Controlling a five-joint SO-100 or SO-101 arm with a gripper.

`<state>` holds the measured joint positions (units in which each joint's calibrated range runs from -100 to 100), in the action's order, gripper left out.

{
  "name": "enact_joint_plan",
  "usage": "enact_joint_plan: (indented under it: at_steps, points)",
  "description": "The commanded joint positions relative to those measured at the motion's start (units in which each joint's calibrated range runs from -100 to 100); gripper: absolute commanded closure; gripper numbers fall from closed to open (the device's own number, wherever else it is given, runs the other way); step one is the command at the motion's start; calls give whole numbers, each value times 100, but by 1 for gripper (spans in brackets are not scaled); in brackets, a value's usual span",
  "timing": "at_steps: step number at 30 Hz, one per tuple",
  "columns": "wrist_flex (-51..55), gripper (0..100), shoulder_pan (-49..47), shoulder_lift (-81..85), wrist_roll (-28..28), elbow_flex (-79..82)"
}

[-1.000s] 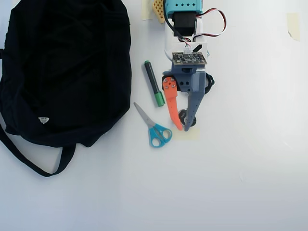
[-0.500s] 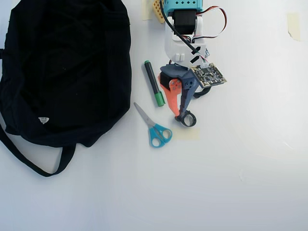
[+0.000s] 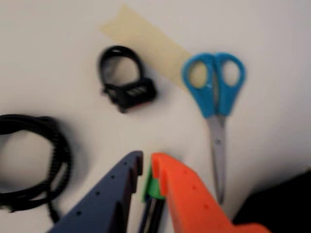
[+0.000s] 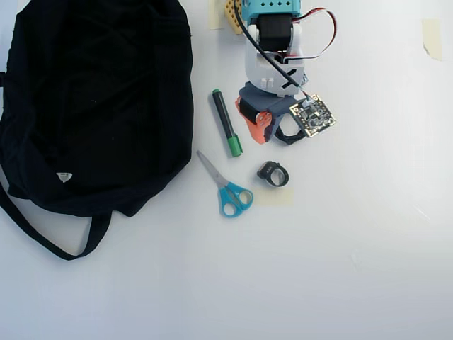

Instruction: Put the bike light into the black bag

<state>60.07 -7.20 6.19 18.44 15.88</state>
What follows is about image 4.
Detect black fabric bag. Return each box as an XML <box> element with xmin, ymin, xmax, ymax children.
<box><xmin>0</xmin><ymin>0</ymin><xmax>196</xmax><ymax>262</ymax></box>

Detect bare camera circuit board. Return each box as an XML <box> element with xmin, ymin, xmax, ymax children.
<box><xmin>289</xmin><ymin>93</ymin><xmax>338</xmax><ymax>140</ymax></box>

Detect black braided USB cable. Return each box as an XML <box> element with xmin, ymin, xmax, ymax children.
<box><xmin>275</xmin><ymin>124</ymin><xmax>307</xmax><ymax>147</ymax></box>

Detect beige masking tape strip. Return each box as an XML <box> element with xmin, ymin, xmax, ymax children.
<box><xmin>207</xmin><ymin>0</ymin><xmax>228</xmax><ymax>31</ymax></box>
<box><xmin>252</xmin><ymin>186</ymin><xmax>295</xmax><ymax>208</ymax></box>
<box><xmin>420</xmin><ymin>18</ymin><xmax>444</xmax><ymax>62</ymax></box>

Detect blue handled scissors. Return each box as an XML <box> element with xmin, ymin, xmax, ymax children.
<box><xmin>195</xmin><ymin>149</ymin><xmax>255</xmax><ymax>219</ymax></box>

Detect red white black servo wires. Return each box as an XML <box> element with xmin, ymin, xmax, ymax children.
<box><xmin>282</xmin><ymin>8</ymin><xmax>339</xmax><ymax>67</ymax></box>

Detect black marker with green cap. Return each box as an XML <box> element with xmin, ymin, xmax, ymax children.
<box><xmin>211</xmin><ymin>88</ymin><xmax>245</xmax><ymax>158</ymax></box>

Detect blue grey gripper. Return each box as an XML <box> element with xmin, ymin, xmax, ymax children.
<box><xmin>235</xmin><ymin>81</ymin><xmax>306</xmax><ymax>145</ymax></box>

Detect yellow perforated base block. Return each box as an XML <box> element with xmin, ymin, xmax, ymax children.
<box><xmin>223</xmin><ymin>0</ymin><xmax>249</xmax><ymax>36</ymax></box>

